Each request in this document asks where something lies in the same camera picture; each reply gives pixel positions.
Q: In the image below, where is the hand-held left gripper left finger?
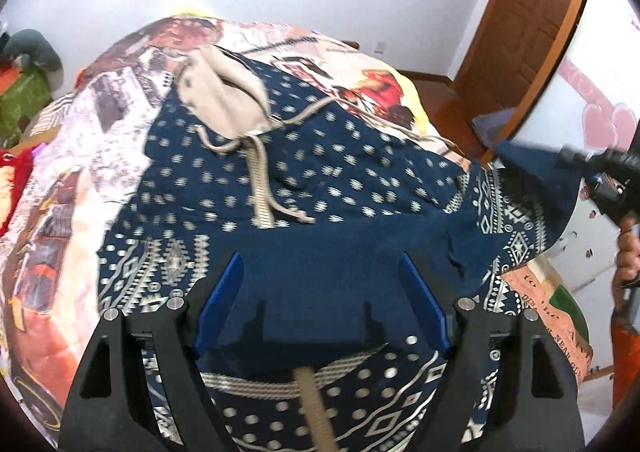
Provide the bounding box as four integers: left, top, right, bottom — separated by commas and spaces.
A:
60, 253, 244, 452

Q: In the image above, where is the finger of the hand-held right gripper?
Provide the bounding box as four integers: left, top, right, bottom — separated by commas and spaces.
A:
557, 144, 632, 175

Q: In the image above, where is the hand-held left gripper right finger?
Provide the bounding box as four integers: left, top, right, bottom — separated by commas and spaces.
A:
400, 253, 586, 452

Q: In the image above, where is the navy patterned hoodie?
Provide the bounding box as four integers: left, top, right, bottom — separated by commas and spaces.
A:
95, 44, 586, 452

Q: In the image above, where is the person's right hand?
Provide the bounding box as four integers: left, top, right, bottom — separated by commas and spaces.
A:
614, 214, 640, 289

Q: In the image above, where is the white wardrobe with pink hearts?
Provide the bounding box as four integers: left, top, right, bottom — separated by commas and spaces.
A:
482, 0, 640, 293

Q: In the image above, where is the brown wooden door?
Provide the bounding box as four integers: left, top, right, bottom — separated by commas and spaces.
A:
447, 0, 598, 133

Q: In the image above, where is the person's orange clothing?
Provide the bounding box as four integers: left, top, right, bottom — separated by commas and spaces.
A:
610, 309, 640, 415

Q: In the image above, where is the printed blanket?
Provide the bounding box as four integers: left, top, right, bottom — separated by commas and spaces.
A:
0, 14, 596, 452

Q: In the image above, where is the red cloth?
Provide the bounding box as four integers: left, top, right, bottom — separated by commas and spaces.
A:
0, 148, 32, 238

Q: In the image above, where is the green cloth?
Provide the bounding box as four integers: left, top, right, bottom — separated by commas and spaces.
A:
0, 64, 53, 145

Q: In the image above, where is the grey cloth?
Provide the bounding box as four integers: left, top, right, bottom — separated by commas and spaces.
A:
2, 28, 63, 74

